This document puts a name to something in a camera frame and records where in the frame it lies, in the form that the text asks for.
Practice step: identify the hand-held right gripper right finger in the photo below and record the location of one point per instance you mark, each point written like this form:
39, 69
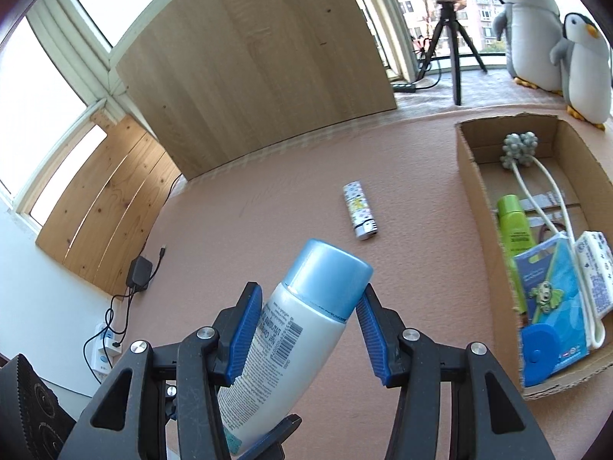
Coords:
373, 335

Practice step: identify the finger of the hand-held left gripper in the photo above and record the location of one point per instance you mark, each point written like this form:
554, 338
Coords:
275, 441

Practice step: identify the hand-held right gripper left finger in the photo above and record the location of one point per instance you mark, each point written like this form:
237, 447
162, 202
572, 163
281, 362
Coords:
244, 335

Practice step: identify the white lotion bottle blue cap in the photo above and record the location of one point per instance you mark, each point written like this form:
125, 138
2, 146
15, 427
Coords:
297, 335

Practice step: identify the cardboard box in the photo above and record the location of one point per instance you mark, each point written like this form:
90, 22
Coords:
479, 211

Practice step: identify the blue round tape measure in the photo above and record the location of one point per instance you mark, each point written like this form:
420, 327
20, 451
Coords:
539, 350

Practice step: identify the green bottle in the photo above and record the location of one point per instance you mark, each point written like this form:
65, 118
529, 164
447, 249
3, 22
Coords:
512, 220

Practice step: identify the blue printed packet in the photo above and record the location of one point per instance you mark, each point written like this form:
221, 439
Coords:
550, 287

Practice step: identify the patterned tissue packet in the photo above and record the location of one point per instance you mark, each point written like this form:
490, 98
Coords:
596, 273

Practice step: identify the white power strip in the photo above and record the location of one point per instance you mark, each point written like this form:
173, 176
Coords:
103, 362

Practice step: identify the black power adapter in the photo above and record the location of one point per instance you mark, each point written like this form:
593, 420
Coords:
140, 272

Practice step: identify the patterned lighter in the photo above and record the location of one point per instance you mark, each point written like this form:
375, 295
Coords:
359, 208

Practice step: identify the pine slat wooden board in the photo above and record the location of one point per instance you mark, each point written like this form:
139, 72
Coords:
110, 211

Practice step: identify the black power strip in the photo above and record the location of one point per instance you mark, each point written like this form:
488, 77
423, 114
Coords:
403, 87

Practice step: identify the light oak wooden board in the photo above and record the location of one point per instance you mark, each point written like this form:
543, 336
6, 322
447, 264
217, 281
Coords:
249, 67

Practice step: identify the black tripod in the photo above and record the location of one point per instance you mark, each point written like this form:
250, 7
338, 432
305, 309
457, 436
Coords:
455, 57

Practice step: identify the large penguin plush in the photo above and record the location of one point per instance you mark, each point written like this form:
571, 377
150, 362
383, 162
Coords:
531, 43

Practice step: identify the small penguin plush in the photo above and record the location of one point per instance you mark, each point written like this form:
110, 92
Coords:
586, 72

